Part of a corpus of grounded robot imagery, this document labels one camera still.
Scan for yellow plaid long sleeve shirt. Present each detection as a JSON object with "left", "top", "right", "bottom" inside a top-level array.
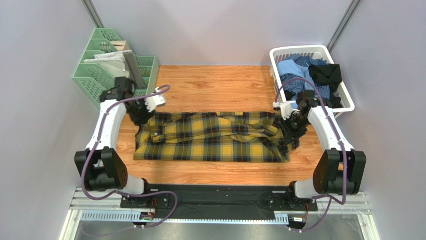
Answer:
[{"left": 133, "top": 111, "right": 300, "bottom": 163}]

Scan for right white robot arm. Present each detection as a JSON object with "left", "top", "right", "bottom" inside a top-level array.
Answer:
[{"left": 273, "top": 90, "right": 367, "bottom": 201}]

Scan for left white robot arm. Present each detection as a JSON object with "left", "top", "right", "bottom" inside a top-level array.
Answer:
[{"left": 74, "top": 77, "right": 170, "bottom": 201}]

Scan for grey folder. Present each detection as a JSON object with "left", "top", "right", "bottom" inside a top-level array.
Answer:
[{"left": 123, "top": 50, "right": 147, "bottom": 90}]

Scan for blue checked shirt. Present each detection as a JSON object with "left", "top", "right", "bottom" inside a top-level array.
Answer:
[{"left": 277, "top": 54, "right": 331, "bottom": 101}]

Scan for white laundry basket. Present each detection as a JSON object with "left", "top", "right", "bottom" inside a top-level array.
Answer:
[{"left": 269, "top": 44, "right": 355, "bottom": 118}]

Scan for papers in organizer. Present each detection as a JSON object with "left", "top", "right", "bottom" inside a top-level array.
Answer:
[{"left": 83, "top": 40, "right": 132, "bottom": 79}]

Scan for green file organizer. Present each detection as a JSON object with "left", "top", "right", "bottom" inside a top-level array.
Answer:
[{"left": 73, "top": 28, "right": 160, "bottom": 108}]

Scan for light blue shirt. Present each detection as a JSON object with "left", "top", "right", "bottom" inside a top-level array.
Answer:
[{"left": 277, "top": 59, "right": 330, "bottom": 102}]

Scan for black garment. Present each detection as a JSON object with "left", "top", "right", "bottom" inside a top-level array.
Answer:
[{"left": 299, "top": 64, "right": 343, "bottom": 109}]

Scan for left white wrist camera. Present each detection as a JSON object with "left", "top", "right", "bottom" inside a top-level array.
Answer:
[{"left": 144, "top": 94, "right": 167, "bottom": 113}]

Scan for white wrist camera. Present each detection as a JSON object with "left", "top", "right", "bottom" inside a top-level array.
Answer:
[
  {"left": 272, "top": 101, "right": 298, "bottom": 120},
  {"left": 144, "top": 94, "right": 167, "bottom": 113}
]

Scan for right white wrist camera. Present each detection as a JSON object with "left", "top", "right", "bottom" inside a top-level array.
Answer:
[{"left": 272, "top": 101, "right": 298, "bottom": 120}]

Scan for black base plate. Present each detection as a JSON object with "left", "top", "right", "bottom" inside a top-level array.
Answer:
[{"left": 120, "top": 184, "right": 318, "bottom": 221}]

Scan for aluminium rail frame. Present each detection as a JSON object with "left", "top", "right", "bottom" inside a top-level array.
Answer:
[{"left": 60, "top": 184, "right": 380, "bottom": 240}]

